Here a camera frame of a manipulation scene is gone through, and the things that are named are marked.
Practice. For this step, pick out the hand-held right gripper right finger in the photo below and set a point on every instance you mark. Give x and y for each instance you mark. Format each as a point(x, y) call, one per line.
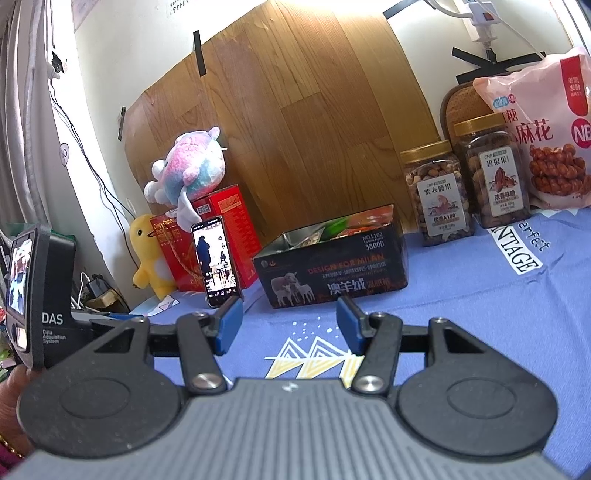
point(348, 330)

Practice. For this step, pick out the black charger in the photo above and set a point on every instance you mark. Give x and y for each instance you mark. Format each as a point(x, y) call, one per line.
point(99, 286)

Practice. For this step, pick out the red orange snack packet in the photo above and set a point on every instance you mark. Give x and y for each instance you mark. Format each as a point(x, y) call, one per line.
point(369, 219)

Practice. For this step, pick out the wood-grain wall panel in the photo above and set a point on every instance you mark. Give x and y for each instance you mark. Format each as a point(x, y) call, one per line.
point(300, 115)

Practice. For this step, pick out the red gift box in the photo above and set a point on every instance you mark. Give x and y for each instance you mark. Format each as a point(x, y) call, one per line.
point(231, 221)

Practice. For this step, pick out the black tape strip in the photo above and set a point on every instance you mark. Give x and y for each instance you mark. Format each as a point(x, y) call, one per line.
point(122, 123)
point(199, 53)

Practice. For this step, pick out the yellow plush duck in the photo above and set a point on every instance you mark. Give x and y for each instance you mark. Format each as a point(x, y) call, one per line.
point(147, 258)

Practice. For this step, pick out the tan cardboard box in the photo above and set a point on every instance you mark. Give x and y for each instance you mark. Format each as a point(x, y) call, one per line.
point(108, 303)

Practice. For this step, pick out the black cardboard box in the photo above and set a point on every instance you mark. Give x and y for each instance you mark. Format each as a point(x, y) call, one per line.
point(332, 272)

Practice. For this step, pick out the black tape cross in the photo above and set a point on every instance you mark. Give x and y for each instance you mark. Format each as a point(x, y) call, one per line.
point(489, 57)

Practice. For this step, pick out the blue printed tablecloth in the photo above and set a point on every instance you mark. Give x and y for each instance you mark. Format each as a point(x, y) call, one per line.
point(461, 295)

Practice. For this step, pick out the person's left forearm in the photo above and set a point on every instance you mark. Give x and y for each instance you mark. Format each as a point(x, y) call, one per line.
point(7, 457)

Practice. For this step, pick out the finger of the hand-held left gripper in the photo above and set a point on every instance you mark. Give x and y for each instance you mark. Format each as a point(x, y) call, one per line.
point(115, 320)

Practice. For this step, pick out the brown woven placemat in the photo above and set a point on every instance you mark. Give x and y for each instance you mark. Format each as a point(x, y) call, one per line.
point(461, 110)

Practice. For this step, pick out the pink snack bag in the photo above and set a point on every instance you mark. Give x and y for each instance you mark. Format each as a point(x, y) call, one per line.
point(545, 138)

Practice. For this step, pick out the jar of dark pecans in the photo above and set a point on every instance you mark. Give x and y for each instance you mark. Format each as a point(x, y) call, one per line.
point(496, 184)

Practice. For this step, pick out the black smartphone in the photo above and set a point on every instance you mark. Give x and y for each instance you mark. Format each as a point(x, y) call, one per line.
point(214, 263)

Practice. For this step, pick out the person's left hand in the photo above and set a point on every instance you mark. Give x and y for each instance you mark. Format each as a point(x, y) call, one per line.
point(9, 406)

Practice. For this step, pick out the jar of light nuts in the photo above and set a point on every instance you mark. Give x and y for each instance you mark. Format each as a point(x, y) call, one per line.
point(438, 203)

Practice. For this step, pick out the white power strip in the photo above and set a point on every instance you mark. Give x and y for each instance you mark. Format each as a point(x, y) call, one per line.
point(482, 18)

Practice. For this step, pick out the pastel plush toy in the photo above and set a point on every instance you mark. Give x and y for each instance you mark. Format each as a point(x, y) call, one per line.
point(194, 166)

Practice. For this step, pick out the grey curtain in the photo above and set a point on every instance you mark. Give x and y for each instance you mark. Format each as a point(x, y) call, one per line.
point(18, 115)

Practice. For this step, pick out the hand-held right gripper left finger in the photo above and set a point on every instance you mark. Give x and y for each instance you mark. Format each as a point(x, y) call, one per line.
point(229, 325)

